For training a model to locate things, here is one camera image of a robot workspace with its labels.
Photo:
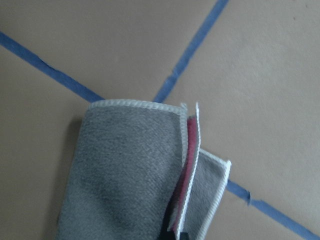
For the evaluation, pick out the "blue tape line crosswise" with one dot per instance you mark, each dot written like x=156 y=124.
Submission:
x=91 y=97

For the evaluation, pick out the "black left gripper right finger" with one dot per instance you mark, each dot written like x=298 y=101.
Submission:
x=184 y=236

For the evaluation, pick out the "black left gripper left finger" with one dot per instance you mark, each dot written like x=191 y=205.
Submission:
x=167 y=234

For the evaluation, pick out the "pink and grey towel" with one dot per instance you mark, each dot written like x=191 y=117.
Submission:
x=138 y=167

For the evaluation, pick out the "blue tape line centre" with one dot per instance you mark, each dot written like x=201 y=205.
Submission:
x=196 y=41

